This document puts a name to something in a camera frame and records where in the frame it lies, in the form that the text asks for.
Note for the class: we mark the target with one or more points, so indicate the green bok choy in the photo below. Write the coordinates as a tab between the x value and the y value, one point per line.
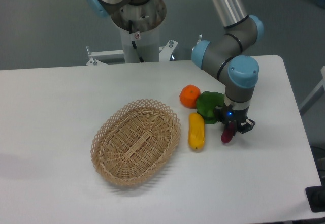
206	103

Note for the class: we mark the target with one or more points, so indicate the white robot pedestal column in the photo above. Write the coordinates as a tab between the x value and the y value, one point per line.
140	46

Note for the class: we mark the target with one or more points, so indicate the purple sweet potato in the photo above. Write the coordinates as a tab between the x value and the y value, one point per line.
228	132

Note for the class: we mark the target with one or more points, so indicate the woven wicker basket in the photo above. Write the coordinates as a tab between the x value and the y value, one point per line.
135	142

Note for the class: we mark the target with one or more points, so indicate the black box at table edge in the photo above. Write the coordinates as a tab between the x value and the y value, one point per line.
315	196

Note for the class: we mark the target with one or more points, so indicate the white metal frame right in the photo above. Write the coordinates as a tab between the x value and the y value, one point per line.
316	93

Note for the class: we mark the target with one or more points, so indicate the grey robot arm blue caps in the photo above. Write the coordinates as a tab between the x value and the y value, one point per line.
224	60

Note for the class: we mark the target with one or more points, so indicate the yellow squash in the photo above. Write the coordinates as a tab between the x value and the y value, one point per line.
196	131

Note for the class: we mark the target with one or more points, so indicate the orange tangerine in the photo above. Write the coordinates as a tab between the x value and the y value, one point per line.
189	96

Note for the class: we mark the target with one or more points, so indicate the white metal mounting frame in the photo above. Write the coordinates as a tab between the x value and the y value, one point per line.
171	51

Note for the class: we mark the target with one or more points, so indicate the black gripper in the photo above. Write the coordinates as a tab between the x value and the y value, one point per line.
242	123

